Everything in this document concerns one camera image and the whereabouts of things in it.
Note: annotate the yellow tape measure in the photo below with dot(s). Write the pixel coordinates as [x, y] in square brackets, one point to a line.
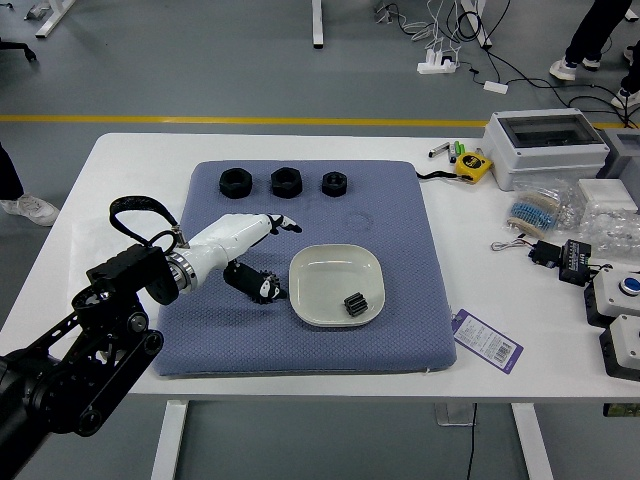
[472, 167]

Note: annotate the white black button box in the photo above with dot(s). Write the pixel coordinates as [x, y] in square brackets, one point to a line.
[625, 345]

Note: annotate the big black gear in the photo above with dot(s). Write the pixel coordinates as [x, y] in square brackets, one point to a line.
[272, 280]

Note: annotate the white background table leg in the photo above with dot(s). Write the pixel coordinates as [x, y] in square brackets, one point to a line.
[318, 22]

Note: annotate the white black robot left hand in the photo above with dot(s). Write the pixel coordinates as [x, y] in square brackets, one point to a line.
[225, 237]

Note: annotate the person with white shoes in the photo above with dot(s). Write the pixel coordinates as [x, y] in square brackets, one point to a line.
[631, 80]

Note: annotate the clear bag of small parts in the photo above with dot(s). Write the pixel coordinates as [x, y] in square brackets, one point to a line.
[610, 230]

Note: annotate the small black hex nut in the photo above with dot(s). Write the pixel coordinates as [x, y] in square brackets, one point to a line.
[334, 184]

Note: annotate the white box with blue button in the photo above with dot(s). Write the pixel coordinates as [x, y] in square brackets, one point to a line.
[612, 295]

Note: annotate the black electronic module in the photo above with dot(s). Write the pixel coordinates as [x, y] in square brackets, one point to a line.
[575, 262]

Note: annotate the person in dark trousers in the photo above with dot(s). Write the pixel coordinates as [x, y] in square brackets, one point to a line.
[592, 25]

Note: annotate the white power strip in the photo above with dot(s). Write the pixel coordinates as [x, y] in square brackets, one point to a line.
[435, 65]

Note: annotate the white square plate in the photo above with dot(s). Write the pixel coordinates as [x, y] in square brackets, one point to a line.
[325, 280]

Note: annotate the grey electrical enclosure box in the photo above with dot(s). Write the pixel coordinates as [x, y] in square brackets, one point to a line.
[540, 160]

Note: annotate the white power adapter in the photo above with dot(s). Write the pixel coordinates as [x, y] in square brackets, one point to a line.
[495, 86]

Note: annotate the grey metal table bracket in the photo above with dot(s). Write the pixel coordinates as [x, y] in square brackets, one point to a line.
[452, 414]

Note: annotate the white background table foot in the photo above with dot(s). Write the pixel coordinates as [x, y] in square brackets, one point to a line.
[52, 17]

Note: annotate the small grey box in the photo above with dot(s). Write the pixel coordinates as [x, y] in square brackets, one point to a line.
[622, 155]

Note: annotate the big black hex nut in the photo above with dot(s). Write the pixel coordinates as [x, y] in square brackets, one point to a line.
[235, 183]
[286, 182]

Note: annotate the small black gear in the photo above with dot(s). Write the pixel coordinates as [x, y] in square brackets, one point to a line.
[356, 305]

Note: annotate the person beside the table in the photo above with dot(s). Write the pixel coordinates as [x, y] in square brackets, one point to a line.
[30, 207]

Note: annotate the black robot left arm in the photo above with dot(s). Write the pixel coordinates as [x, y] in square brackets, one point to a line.
[127, 267]

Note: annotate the white flat box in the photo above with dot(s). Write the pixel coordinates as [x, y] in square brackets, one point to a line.
[607, 195]

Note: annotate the blue-grey cushion mat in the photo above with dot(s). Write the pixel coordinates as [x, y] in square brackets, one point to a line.
[300, 200]

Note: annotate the bag of blue resistors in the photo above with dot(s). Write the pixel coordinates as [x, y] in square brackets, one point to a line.
[535, 212]

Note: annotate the purple white label tag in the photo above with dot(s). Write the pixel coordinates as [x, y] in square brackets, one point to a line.
[487, 342]

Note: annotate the black office chair base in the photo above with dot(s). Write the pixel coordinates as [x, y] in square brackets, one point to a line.
[20, 48]

